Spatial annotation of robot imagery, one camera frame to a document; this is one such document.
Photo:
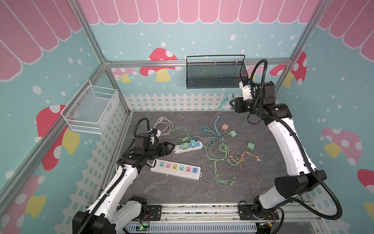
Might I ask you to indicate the pink plug adapter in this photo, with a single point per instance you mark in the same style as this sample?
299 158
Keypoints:
224 127

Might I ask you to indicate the large white colourful power strip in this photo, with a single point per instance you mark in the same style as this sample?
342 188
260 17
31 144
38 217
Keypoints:
175 169

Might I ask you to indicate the small white blue power strip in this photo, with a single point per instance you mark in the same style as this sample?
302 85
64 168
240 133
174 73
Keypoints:
178 149

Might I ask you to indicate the white wire mesh basket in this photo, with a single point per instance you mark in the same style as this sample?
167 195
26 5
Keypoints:
91 109

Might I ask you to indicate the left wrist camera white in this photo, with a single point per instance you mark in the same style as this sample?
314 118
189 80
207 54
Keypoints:
154 132

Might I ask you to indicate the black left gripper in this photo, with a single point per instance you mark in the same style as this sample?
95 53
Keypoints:
164 149

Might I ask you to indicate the black wire mesh basket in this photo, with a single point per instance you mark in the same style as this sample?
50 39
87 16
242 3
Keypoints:
215 71

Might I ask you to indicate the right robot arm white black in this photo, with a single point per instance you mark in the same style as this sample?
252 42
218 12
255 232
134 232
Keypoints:
258 99

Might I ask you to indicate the grey slotted cable duct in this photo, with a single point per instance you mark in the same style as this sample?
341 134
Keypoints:
193 228

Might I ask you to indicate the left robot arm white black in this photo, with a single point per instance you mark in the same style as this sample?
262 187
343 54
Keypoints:
138 155

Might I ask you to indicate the teal plug adapter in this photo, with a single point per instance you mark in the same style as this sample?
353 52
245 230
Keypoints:
193 143

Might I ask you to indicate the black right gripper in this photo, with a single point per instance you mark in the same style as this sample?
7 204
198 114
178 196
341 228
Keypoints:
238 105

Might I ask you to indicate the green plug adapter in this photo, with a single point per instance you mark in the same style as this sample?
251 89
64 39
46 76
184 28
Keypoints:
250 146
233 133
185 146

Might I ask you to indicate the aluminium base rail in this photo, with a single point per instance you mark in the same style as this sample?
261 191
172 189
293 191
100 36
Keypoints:
198 212

